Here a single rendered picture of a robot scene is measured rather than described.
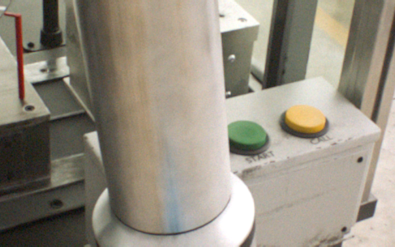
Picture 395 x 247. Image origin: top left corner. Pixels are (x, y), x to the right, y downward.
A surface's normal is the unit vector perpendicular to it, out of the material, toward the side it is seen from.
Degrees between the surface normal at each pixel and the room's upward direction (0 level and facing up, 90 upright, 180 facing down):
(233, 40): 90
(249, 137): 0
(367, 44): 90
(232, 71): 90
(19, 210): 0
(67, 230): 0
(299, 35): 90
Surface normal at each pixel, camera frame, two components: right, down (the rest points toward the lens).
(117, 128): -0.53, 0.55
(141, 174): -0.26, 0.60
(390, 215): 0.07, -0.81
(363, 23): -0.88, 0.22
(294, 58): 0.48, 0.54
